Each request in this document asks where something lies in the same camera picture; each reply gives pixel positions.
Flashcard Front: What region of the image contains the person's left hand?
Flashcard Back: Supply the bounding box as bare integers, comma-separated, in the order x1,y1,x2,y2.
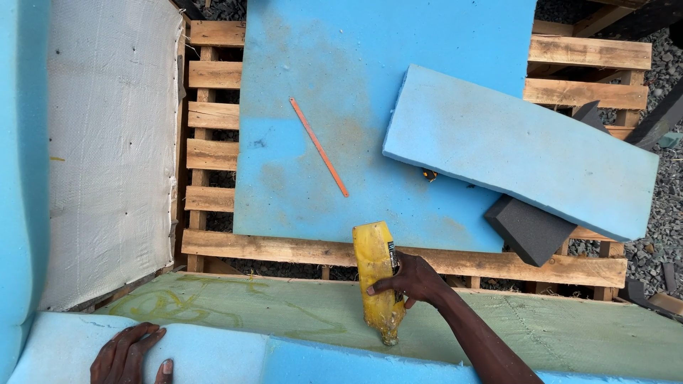
90,322,174,384

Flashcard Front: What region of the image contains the person's right hand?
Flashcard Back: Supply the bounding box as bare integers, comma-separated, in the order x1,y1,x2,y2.
366,252,455,310

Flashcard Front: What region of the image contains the yellow glue bottle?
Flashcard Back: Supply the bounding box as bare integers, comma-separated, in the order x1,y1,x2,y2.
352,221,407,347

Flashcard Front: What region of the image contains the blue foam seat cushion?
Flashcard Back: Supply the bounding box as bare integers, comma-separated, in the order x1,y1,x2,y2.
5,311,683,384

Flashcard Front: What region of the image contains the large dark grey foam block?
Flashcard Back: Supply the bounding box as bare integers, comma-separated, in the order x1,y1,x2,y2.
483,194,578,268

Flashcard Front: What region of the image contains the wooden pallet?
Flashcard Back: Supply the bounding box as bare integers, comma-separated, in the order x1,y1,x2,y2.
179,19,653,303

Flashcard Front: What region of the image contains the thick blue foam slab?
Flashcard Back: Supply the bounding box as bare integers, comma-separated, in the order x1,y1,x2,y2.
382,64,661,243

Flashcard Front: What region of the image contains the orange hacksaw blade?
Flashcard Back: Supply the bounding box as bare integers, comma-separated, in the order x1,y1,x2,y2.
288,96,350,198

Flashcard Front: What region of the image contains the white woven fabric panel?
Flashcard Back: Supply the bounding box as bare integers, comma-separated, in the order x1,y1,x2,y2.
37,0,185,313

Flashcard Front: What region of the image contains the small dark grey foam piece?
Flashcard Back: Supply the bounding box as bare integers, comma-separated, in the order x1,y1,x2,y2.
571,100,612,135

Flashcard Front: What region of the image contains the light wood offcut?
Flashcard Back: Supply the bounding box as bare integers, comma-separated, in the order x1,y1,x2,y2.
648,292,683,317

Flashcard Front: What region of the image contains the large blue foam sheet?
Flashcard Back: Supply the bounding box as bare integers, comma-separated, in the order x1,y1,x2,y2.
233,0,538,254

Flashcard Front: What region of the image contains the black plank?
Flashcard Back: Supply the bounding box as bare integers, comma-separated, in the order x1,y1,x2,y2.
624,79,683,152

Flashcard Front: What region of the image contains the green fabric frame panel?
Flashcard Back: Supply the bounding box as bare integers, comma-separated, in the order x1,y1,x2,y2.
95,271,683,383

